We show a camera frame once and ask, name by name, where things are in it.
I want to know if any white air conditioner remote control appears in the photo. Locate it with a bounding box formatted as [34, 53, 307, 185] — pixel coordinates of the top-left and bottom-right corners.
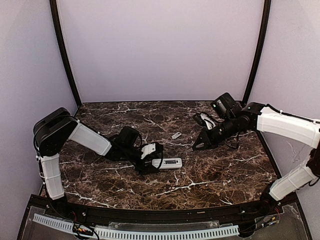
[151, 158, 183, 170]

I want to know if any white remote battery cover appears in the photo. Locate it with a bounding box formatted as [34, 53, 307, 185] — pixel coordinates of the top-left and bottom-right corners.
[171, 132, 182, 140]

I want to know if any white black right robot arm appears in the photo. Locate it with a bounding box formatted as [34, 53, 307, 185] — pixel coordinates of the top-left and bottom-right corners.
[192, 92, 320, 202]

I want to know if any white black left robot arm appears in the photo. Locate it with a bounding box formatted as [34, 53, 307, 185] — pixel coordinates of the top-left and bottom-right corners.
[33, 107, 164, 200]

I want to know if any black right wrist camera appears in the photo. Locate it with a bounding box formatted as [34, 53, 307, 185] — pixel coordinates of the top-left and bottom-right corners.
[193, 112, 216, 130]

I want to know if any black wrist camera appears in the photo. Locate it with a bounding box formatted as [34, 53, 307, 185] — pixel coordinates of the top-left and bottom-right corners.
[140, 142, 164, 160]
[193, 112, 216, 130]

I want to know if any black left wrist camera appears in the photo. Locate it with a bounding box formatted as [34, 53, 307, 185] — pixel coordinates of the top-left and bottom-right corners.
[140, 142, 164, 160]

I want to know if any white slotted cable duct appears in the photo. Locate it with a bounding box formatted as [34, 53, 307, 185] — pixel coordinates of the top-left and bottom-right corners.
[32, 213, 240, 240]

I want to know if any black front table rail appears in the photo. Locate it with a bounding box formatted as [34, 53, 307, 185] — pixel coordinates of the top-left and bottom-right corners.
[20, 193, 304, 228]

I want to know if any black enclosure frame post right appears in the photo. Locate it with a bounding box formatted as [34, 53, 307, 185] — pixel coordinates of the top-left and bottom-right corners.
[241, 0, 272, 106]

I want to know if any black enclosure frame post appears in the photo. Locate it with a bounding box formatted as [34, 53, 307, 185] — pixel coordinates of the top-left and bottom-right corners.
[241, 0, 272, 106]
[49, 0, 82, 108]

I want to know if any black enclosure frame post left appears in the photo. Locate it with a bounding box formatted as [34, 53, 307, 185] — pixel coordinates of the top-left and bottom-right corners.
[49, 0, 82, 108]

